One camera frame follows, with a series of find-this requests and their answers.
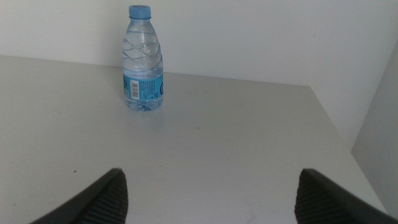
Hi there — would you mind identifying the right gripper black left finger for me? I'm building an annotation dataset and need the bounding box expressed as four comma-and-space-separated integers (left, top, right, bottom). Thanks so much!
29, 167, 129, 224

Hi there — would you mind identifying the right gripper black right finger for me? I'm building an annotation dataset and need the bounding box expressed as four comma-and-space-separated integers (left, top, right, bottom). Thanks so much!
294, 168, 398, 224

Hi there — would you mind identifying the clear water bottle blue cap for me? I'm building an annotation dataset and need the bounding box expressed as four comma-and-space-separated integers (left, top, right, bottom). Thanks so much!
121, 4, 165, 112

